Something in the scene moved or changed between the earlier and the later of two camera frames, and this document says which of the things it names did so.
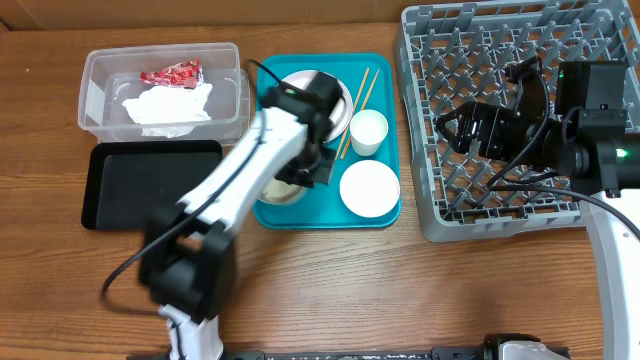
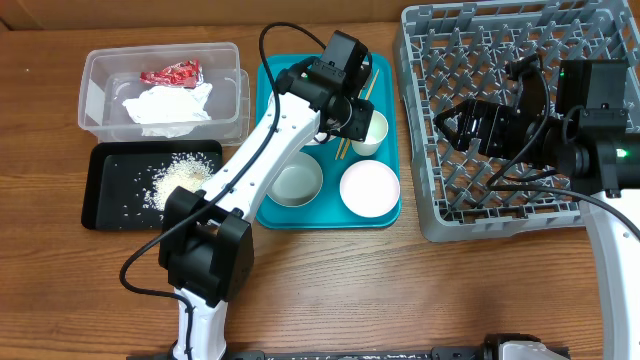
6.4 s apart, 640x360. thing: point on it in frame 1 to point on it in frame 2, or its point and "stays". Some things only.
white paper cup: [368, 128] stays
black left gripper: [322, 172] to [359, 125]
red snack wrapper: [188, 74] stays
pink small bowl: [369, 188] stays
